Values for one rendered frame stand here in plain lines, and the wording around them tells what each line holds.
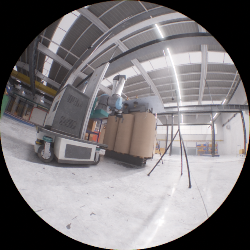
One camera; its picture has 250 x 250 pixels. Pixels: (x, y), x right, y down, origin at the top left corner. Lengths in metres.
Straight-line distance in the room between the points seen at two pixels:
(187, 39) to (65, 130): 5.10
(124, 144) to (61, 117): 1.36
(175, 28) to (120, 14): 4.95
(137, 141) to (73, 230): 1.61
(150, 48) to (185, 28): 6.36
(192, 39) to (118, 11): 6.95
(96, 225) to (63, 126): 0.85
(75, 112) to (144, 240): 1.10
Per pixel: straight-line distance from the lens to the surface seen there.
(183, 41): 4.91
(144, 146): 1.65
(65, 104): 0.98
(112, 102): 1.24
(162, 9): 6.54
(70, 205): 0.50
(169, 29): 10.14
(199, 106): 10.77
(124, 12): 9.88
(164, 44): 4.80
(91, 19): 9.72
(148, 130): 1.71
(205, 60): 11.54
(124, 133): 1.91
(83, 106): 1.07
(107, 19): 10.35
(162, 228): 0.47
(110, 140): 2.17
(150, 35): 10.15
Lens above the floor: 0.34
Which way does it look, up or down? 14 degrees up
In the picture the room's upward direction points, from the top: 10 degrees clockwise
